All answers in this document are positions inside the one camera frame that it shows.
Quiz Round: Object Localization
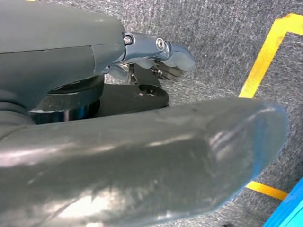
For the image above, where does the blue metal shelf rack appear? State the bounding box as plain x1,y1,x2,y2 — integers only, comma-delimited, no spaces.
263,177,303,227

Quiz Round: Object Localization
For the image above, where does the yellow floor tape square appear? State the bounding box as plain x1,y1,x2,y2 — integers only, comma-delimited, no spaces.
238,13,303,201

